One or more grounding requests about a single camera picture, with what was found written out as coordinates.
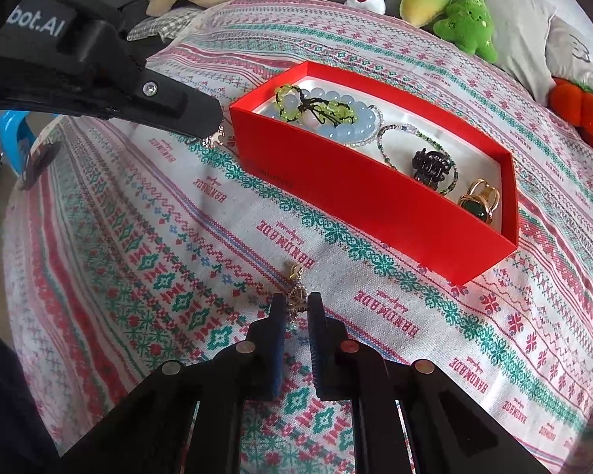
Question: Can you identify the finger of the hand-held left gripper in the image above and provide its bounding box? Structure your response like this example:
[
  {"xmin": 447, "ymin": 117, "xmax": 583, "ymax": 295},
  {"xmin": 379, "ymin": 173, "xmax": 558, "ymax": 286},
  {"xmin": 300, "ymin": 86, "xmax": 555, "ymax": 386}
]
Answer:
[{"xmin": 0, "ymin": 22, "xmax": 224, "ymax": 140}]

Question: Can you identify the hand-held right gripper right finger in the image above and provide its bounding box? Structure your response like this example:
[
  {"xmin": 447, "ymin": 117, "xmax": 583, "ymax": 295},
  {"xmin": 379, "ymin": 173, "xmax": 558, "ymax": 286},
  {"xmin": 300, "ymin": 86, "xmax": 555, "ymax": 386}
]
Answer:
[{"xmin": 306, "ymin": 291, "xmax": 549, "ymax": 474}]

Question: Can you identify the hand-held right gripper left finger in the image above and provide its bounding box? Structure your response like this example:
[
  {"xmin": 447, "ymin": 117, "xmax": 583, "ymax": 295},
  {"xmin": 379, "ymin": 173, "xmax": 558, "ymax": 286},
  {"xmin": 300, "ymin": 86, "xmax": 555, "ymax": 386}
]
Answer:
[{"xmin": 62, "ymin": 292, "xmax": 290, "ymax": 474}]

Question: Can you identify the small gold charm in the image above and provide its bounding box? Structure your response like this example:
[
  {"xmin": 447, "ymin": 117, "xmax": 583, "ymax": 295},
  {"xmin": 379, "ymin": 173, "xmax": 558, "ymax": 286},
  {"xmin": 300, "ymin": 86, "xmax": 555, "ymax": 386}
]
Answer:
[{"xmin": 185, "ymin": 126, "xmax": 228, "ymax": 150}]

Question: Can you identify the red jewelry box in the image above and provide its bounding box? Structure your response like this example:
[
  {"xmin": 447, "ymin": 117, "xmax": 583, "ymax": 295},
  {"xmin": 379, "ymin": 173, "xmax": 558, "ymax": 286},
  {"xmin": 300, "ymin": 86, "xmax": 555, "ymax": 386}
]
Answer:
[{"xmin": 228, "ymin": 62, "xmax": 519, "ymax": 287}]

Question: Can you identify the green bead flower pink centre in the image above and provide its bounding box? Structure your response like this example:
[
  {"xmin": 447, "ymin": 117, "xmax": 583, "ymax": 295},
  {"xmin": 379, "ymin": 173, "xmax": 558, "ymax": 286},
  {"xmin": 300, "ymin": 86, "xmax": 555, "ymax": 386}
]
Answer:
[{"xmin": 296, "ymin": 94, "xmax": 359, "ymax": 125}]

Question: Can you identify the blue bead bracelet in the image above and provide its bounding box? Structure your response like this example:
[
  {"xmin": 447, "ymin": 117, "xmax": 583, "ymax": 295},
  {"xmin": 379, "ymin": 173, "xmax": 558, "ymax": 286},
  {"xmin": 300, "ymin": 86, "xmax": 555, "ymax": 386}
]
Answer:
[{"xmin": 277, "ymin": 86, "xmax": 383, "ymax": 146}]

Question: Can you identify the clear bead bracelet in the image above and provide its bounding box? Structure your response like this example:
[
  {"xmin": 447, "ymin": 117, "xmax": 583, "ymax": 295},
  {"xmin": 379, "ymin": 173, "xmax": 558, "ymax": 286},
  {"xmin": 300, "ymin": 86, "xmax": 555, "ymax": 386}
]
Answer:
[{"xmin": 343, "ymin": 103, "xmax": 385, "ymax": 149}]

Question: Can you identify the gold ring with green stone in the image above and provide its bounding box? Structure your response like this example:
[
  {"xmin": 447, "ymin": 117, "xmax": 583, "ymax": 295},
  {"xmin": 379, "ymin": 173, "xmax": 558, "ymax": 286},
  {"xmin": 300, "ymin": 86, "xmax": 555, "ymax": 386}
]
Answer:
[{"xmin": 457, "ymin": 178, "xmax": 502, "ymax": 225}]

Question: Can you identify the black hair claw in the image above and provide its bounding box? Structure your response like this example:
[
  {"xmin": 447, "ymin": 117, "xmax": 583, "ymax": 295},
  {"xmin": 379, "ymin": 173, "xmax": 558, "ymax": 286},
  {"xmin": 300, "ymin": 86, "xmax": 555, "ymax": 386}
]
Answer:
[{"xmin": 409, "ymin": 147, "xmax": 456, "ymax": 181}]

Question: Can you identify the grey checked sheet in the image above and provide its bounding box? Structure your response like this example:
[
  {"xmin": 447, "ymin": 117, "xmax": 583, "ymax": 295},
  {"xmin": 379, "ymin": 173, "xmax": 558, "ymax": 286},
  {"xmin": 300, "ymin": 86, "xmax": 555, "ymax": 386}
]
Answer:
[{"xmin": 128, "ymin": 10, "xmax": 198, "ymax": 41}]

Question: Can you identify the blue plastic stool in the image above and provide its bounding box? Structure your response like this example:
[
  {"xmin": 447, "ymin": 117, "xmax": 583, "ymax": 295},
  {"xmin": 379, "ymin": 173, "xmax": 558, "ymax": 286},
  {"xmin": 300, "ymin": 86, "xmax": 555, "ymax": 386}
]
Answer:
[{"xmin": 0, "ymin": 109, "xmax": 35, "ymax": 173}]

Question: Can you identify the patterned red green bedspread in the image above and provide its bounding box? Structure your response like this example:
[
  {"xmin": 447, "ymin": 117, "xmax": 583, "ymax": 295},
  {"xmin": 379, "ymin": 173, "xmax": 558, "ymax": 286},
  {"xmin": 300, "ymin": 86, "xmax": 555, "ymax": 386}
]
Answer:
[{"xmin": 2, "ymin": 0, "xmax": 593, "ymax": 474}]

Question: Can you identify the dark cloth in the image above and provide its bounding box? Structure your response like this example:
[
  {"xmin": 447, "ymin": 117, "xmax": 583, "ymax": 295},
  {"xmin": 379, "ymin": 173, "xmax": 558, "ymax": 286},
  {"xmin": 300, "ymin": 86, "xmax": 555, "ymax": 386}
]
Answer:
[{"xmin": 0, "ymin": 316, "xmax": 75, "ymax": 474}]

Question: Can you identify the green tree plush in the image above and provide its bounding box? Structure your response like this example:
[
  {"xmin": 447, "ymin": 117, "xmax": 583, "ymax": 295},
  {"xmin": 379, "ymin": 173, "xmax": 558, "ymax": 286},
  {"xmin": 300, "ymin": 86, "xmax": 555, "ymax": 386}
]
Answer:
[{"xmin": 432, "ymin": 0, "xmax": 499, "ymax": 62}]

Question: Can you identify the grey pillow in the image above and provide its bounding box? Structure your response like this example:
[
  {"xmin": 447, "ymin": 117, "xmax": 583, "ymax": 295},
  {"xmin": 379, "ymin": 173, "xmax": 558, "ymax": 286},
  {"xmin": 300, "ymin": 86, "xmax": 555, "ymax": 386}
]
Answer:
[{"xmin": 390, "ymin": 0, "xmax": 559, "ymax": 100}]

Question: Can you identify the white printed pillow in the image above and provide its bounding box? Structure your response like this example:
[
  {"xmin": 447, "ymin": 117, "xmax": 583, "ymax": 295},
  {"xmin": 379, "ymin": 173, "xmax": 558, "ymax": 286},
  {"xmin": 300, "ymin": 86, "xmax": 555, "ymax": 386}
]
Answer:
[{"xmin": 546, "ymin": 15, "xmax": 593, "ymax": 90}]

